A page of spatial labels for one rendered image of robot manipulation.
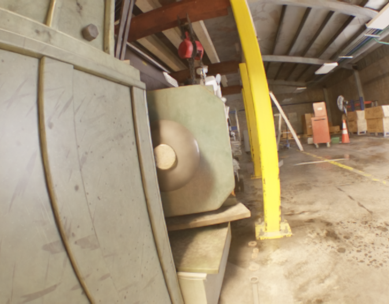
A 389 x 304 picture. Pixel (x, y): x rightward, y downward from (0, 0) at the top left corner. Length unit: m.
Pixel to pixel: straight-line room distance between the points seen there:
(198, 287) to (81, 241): 0.42
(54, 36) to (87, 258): 0.33
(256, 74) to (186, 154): 0.80
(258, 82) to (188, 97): 0.62
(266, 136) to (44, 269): 1.13
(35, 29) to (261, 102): 1.10
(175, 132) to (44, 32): 0.40
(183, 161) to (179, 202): 0.19
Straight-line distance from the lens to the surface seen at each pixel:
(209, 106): 0.68
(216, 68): 3.30
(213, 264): 0.61
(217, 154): 0.67
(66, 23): 0.45
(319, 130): 5.72
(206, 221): 0.72
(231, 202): 0.82
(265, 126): 1.17
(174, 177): 0.55
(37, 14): 0.42
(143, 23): 1.91
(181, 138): 0.54
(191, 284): 0.63
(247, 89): 2.93
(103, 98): 0.38
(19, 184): 0.26
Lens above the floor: 0.65
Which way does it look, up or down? 3 degrees down
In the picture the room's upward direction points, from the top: 8 degrees counter-clockwise
